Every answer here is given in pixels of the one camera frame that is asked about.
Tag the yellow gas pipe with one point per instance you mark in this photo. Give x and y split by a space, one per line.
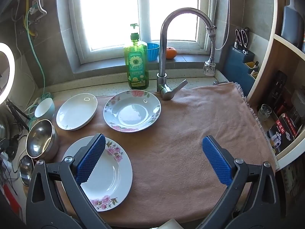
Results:
26 7

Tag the pink floral deep plate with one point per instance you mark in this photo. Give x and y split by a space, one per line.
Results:
132 114

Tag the steel sink knob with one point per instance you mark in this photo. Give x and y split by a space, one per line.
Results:
216 82

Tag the large steel bowl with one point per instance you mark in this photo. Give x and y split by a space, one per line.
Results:
39 138

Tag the green dish soap bottle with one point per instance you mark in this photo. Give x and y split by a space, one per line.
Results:
135 66

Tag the black tripod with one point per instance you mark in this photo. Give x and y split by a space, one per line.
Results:
17 116

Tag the black printed box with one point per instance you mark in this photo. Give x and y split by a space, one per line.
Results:
286 128

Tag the dark blue container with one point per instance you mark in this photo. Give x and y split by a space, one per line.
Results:
292 26

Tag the blue knife block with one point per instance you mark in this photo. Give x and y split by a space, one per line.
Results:
234 71

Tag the white plate with green sprig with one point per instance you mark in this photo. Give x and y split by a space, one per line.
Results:
76 112

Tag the small steel bowl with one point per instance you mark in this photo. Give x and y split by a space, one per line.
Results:
25 169

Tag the black device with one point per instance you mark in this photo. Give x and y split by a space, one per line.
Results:
278 85

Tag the wooden shelf unit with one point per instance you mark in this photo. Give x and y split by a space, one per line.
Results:
271 57

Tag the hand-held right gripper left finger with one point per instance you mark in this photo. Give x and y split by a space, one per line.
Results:
91 157

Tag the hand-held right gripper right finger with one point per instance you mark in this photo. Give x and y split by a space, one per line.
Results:
216 162

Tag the pink towel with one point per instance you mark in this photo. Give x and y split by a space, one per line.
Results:
178 148

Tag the blue plastic cup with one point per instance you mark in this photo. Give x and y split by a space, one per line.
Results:
153 52

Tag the steel faucet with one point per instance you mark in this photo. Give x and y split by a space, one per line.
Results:
162 52

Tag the orange tangerine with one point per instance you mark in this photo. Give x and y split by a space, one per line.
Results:
171 53

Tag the light blue bowl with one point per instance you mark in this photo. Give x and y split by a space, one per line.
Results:
44 108

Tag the black scissors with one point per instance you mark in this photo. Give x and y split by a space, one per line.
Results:
243 38

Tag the red container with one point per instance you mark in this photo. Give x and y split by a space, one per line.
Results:
10 195

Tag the pink floral rim plate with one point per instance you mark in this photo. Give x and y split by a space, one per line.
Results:
112 179

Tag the glass jar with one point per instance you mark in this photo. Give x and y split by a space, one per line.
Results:
265 112

